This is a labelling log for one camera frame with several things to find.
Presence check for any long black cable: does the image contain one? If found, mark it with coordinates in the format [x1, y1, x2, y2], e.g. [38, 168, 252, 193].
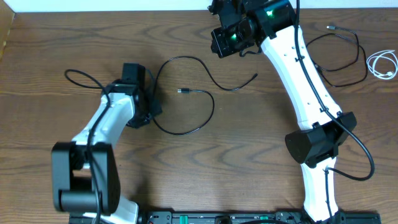
[150, 55, 259, 136]

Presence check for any short black cable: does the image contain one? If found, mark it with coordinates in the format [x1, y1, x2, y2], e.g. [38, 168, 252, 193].
[305, 25, 369, 88]

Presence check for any white cable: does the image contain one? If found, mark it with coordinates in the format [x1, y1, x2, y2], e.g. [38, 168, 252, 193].
[366, 49, 398, 81]

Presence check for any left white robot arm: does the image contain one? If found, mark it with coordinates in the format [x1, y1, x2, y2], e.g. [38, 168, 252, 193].
[51, 63, 162, 223]

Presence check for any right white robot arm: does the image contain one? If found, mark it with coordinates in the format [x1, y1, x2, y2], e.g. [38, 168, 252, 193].
[208, 0, 356, 223]

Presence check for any left camera black cable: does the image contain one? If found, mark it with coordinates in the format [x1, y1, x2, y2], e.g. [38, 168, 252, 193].
[64, 68, 113, 224]

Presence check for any camera black cable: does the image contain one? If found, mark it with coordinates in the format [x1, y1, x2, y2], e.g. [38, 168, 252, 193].
[294, 0, 376, 223]
[64, 68, 113, 224]

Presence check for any right camera black cable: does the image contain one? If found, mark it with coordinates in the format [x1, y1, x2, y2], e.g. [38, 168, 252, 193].
[294, 0, 376, 223]

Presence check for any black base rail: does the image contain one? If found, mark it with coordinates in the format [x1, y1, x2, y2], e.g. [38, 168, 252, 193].
[136, 211, 382, 224]

